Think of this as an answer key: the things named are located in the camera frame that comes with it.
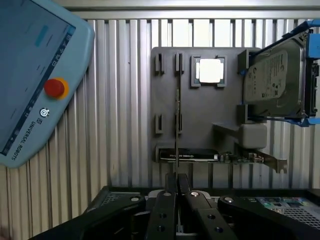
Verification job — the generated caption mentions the black PC case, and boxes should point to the black PC case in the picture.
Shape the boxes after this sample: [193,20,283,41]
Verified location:
[86,185,320,240]

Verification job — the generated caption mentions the black graphics card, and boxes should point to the black graphics card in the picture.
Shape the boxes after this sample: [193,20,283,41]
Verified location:
[158,147,288,174]

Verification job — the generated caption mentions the grey parts rack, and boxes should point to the grey parts rack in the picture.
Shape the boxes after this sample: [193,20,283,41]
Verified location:
[150,46,268,163]

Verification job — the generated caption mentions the silver CPU chip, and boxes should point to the silver CPU chip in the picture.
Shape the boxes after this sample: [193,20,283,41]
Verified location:
[195,58,225,85]

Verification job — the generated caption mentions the hard disk drive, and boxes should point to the hard disk drive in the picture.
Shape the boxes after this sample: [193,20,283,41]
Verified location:
[242,38,307,119]

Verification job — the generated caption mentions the grey teach pendant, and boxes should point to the grey teach pendant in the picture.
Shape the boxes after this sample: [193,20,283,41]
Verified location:
[0,0,96,169]

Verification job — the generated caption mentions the blue disk caddy frame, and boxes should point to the blue disk caddy frame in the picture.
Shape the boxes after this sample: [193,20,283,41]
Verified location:
[237,20,320,128]

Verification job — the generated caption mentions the aluminium frame rail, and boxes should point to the aluminium frame rail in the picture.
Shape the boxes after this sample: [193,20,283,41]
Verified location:
[66,9,320,20]

